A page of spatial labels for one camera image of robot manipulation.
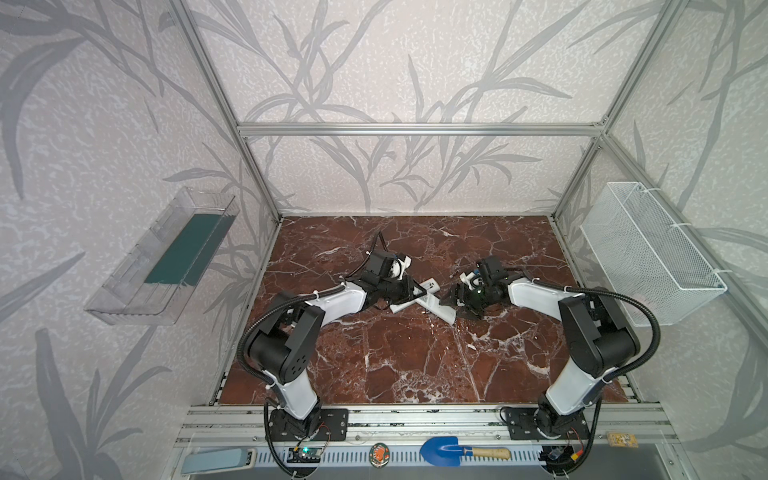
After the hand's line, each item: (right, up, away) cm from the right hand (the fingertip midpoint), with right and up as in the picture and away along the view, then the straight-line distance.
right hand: (447, 298), depth 92 cm
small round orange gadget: (-19, -32, -22) cm, 44 cm away
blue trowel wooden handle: (-3, -32, -21) cm, 39 cm away
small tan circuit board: (+39, -30, -21) cm, 54 cm away
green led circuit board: (-38, -34, -20) cm, 55 cm away
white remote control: (-5, +3, +7) cm, 9 cm away
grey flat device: (-58, -32, -25) cm, 71 cm away
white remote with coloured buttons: (-1, -4, -2) cm, 4 cm away
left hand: (-6, +5, -5) cm, 9 cm away
